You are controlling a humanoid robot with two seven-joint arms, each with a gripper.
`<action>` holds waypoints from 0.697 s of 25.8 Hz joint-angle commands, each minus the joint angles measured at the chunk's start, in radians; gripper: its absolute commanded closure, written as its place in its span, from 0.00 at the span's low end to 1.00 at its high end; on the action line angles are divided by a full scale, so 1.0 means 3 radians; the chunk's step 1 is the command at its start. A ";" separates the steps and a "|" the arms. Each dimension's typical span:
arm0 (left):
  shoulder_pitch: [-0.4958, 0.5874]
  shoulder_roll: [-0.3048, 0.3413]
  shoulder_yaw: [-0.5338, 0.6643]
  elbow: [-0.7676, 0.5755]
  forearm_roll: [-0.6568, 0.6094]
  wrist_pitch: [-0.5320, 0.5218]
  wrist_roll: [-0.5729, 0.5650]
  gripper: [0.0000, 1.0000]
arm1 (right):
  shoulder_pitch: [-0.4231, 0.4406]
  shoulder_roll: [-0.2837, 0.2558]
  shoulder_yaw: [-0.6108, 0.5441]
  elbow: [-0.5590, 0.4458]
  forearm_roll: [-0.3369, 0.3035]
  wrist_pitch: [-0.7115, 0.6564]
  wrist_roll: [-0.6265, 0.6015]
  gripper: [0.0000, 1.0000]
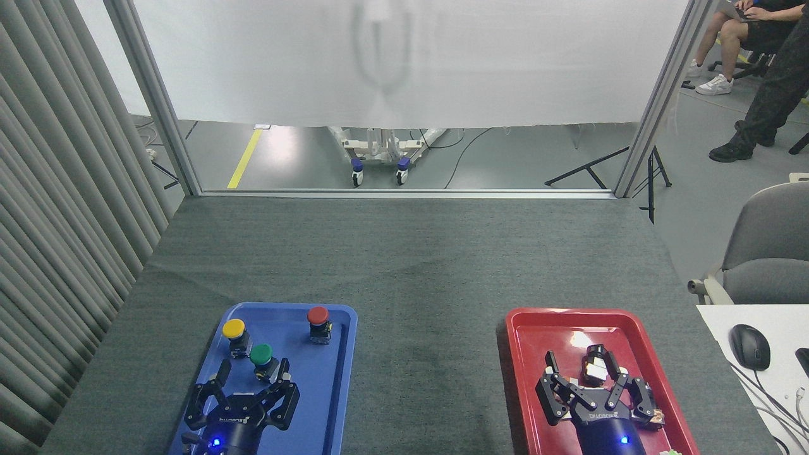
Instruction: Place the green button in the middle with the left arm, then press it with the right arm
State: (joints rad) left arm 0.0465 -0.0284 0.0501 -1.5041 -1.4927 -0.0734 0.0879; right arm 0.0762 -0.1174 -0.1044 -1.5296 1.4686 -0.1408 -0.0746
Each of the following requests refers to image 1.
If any black tripod stand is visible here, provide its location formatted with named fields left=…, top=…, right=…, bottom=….
left=545, top=145, right=672, bottom=224

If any white hanging sheet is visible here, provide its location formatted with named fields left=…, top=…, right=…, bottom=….
left=76, top=0, right=693, bottom=130

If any silver frame post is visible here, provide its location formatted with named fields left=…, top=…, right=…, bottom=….
left=613, top=0, right=718, bottom=198
left=104, top=0, right=203, bottom=197

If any black mouse cable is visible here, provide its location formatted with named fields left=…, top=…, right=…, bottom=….
left=727, top=360, right=809, bottom=443

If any white stand on wheels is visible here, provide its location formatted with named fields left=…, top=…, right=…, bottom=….
left=329, top=126, right=447, bottom=187

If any black floor cable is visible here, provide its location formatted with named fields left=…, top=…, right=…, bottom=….
left=444, top=128, right=494, bottom=189

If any grey pleated curtain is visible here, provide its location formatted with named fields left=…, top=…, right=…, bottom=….
left=0, top=0, right=174, bottom=455

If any standing person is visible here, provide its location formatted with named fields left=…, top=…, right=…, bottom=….
left=709, top=5, right=809, bottom=163

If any red push button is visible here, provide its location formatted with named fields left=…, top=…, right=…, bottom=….
left=307, top=306, right=333, bottom=345

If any green push button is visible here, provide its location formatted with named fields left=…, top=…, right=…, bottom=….
left=248, top=343, right=281, bottom=383

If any black and white switch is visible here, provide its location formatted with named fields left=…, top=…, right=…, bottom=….
left=582, top=356, right=609, bottom=386

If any silver frame rail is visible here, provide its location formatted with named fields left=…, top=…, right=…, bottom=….
left=190, top=188, right=617, bottom=200

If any red plastic tray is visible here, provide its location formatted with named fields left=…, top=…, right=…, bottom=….
left=505, top=308, right=701, bottom=455

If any yellow push button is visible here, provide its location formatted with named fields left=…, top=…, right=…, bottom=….
left=222, top=318, right=253, bottom=359

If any white desk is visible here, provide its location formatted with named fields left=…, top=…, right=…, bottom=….
left=696, top=305, right=809, bottom=455

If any grey upholstered chair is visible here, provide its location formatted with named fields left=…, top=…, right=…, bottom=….
left=688, top=181, right=809, bottom=305

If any seated person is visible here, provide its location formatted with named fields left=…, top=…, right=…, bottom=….
left=686, top=0, right=805, bottom=96

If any black office chair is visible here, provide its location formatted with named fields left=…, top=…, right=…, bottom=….
left=707, top=49, right=777, bottom=81

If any black computer mouse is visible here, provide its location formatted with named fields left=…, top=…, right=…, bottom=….
left=729, top=324, right=771, bottom=371

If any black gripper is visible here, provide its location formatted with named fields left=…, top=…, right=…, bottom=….
left=535, top=344, right=658, bottom=455
left=184, top=358, right=300, bottom=455

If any yellow floor tape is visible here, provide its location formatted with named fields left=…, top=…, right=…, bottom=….
left=227, top=128, right=263, bottom=190

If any blue plastic tray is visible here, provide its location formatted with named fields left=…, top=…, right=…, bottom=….
left=167, top=302, right=358, bottom=455

